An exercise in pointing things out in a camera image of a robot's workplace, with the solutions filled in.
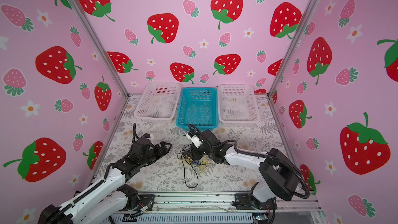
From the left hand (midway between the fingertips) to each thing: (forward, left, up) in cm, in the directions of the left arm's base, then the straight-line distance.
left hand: (168, 147), depth 82 cm
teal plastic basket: (+39, -14, -10) cm, 42 cm away
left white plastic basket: (+41, +15, -8) cm, 44 cm away
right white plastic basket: (+39, -44, -9) cm, 60 cm away
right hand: (-1, -10, 0) cm, 10 cm away
